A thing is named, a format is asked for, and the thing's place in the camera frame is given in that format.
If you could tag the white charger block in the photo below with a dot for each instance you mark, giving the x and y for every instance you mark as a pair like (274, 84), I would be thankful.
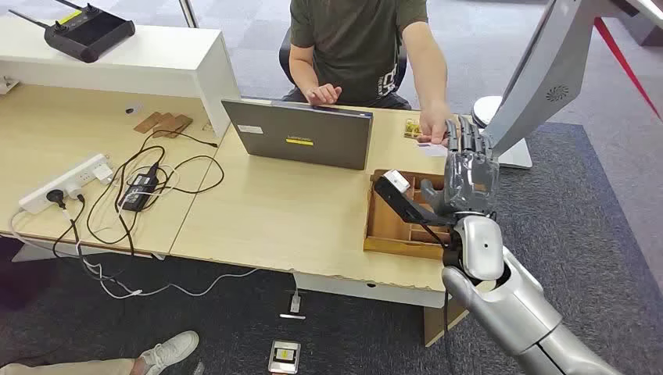
(103, 173)

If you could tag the wooden compartment organizer box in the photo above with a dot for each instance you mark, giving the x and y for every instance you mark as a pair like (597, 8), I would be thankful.
(388, 225)

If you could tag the white floor plug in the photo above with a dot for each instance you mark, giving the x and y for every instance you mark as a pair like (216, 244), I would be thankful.
(295, 303)

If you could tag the black laptop power adapter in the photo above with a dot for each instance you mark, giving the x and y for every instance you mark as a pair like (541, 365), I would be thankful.
(137, 189)

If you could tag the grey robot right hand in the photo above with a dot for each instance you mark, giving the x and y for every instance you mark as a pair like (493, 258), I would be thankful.
(471, 181)

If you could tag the yellow patterned room key card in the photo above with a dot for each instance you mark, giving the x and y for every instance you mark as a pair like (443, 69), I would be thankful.
(411, 129)

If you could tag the bystander's foot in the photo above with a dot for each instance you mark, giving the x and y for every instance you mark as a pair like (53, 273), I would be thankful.
(171, 349)

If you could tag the white round base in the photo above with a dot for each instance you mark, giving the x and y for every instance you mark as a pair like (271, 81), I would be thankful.
(484, 108)

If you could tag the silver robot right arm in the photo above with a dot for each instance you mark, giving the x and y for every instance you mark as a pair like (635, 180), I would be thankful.
(518, 310)

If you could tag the silver floor socket box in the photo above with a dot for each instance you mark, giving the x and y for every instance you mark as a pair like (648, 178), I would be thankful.
(284, 357)

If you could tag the white ID card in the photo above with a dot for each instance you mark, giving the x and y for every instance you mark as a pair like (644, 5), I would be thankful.
(435, 151)

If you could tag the small white round device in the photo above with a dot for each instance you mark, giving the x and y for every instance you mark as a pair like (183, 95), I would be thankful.
(132, 109)

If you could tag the grey metal post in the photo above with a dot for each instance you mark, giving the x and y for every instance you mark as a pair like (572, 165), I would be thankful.
(188, 13)

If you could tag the person's left forearm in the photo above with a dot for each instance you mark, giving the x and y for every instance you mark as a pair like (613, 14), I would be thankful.
(427, 62)

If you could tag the person's right forearm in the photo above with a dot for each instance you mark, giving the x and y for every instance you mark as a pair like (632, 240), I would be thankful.
(303, 67)

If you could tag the bystander's leg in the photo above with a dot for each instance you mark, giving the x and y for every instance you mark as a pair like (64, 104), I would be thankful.
(67, 367)

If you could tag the person's left hand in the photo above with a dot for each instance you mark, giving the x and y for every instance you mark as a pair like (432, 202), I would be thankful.
(434, 121)

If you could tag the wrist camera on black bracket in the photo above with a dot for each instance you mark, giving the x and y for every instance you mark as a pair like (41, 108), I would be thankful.
(396, 199)

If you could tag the black remote controller with antennas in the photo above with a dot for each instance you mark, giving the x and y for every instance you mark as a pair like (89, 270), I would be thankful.
(88, 36)

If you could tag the white power strip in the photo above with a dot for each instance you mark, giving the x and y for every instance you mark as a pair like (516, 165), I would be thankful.
(64, 182)

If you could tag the person's right hand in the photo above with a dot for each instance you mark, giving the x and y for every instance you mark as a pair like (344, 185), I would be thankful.
(323, 94)

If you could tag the person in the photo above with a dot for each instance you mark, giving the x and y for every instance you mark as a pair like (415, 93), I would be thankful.
(357, 46)

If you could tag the thin brown wooden piece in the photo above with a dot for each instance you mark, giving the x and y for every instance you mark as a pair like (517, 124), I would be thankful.
(181, 124)
(146, 123)
(164, 125)

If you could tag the white raised counter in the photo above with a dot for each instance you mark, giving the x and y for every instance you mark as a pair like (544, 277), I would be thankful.
(155, 62)

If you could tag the grey laptop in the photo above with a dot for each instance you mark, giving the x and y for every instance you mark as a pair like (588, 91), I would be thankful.
(300, 129)

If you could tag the silver kiosk stand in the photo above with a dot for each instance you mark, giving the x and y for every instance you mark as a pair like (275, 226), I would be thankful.
(544, 67)

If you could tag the black plug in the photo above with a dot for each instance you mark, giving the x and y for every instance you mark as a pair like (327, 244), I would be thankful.
(54, 196)

